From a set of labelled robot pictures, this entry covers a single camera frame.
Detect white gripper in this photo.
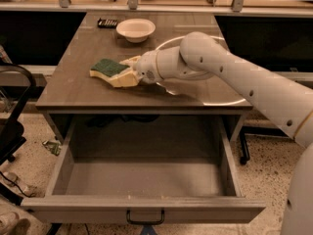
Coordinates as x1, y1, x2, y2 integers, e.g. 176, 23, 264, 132
112, 51, 160, 87

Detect green and yellow sponge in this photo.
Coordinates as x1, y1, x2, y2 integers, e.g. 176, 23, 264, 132
89, 59, 129, 87

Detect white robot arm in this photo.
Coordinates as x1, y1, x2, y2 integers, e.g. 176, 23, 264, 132
117, 32, 313, 235

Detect open grey top drawer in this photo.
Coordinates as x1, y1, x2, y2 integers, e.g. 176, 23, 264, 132
22, 116, 265, 224

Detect white ceramic bowl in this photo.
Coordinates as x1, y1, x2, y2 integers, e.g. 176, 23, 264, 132
116, 19, 156, 43

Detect small black rectangular device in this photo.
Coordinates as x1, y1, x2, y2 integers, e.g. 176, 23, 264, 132
98, 19, 118, 28

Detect crumpled green wrapper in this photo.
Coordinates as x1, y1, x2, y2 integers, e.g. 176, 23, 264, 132
42, 140, 62, 156

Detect black rolling stand base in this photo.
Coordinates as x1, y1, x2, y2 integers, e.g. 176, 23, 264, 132
239, 126, 286, 165

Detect black office chair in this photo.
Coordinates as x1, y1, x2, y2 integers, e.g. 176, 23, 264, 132
0, 44, 37, 168

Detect black drawer handle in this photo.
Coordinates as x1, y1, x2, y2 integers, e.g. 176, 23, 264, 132
126, 210, 165, 225

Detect black cable on floor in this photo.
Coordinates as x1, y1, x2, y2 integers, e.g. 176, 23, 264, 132
0, 169, 32, 198

